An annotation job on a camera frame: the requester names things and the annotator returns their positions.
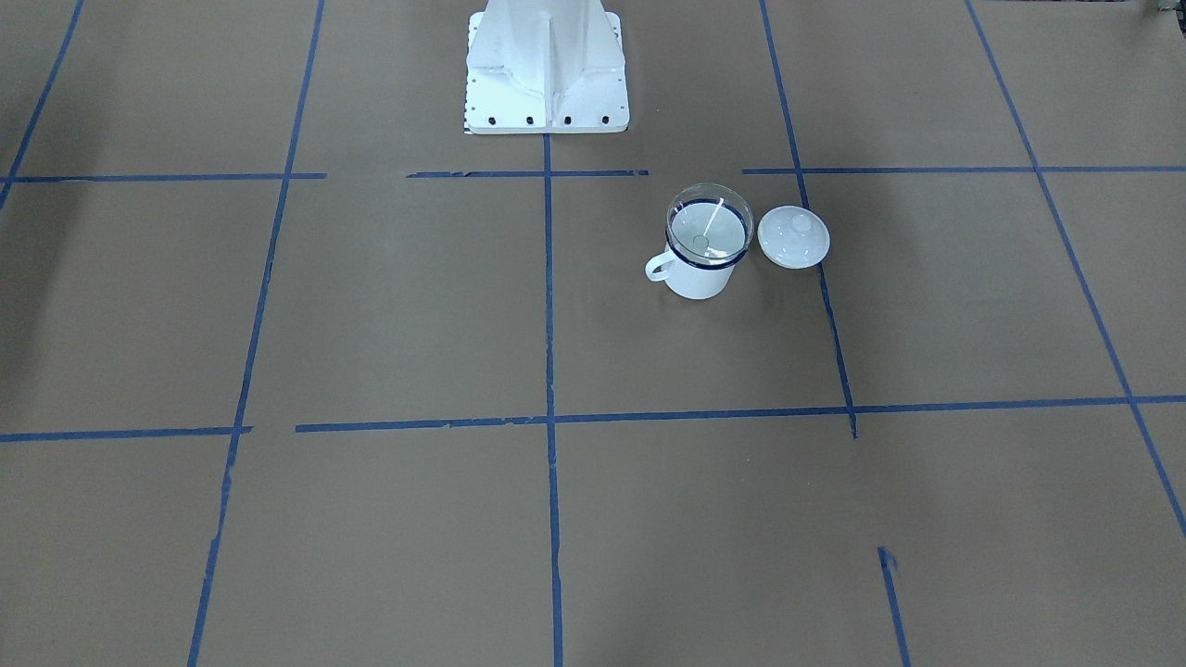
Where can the white ceramic lid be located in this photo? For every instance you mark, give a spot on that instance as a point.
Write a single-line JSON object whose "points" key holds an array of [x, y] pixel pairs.
{"points": [[793, 238]]}

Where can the clear glass funnel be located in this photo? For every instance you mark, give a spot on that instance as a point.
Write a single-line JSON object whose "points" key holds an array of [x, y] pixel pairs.
{"points": [[709, 226]]}

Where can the white enamel mug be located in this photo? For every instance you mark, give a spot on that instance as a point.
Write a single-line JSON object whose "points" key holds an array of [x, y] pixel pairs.
{"points": [[697, 271]]}

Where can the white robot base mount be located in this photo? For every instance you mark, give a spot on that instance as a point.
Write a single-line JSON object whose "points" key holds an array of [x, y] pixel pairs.
{"points": [[545, 66]]}

